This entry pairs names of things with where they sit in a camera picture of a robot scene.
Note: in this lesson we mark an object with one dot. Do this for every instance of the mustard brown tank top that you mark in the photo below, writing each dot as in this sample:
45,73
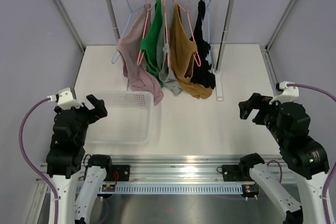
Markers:
183,51

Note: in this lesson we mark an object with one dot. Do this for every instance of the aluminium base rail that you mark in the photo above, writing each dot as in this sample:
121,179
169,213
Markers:
171,169

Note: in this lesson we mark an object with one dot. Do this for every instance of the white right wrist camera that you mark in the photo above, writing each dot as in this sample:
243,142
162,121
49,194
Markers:
287,93

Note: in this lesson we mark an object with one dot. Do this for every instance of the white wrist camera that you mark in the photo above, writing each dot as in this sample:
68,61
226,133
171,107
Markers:
287,93
66,99

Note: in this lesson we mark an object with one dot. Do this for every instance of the mauve tank top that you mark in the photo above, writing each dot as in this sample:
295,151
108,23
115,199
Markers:
139,78

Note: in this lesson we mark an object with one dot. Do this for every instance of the white plastic basket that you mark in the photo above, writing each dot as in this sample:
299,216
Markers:
129,119

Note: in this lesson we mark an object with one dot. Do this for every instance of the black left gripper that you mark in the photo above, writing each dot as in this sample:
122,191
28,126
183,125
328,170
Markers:
99,109

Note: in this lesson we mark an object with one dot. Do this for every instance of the black tank top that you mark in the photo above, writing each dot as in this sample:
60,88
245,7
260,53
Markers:
202,74

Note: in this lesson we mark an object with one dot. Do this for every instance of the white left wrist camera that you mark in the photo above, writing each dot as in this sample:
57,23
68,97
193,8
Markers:
66,99

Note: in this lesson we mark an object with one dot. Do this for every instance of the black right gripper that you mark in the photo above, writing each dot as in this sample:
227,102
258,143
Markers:
257,101

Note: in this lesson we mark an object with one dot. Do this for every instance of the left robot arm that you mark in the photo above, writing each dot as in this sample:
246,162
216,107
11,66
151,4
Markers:
64,161

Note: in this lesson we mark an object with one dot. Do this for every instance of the green tank top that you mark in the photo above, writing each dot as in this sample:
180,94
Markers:
149,42

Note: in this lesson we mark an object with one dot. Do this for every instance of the white slotted cable duct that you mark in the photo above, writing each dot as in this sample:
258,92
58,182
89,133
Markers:
173,189

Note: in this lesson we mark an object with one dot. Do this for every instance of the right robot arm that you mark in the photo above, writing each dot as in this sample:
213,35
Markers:
288,123

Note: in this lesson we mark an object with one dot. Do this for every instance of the grey tank top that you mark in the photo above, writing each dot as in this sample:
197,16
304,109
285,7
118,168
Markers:
166,74

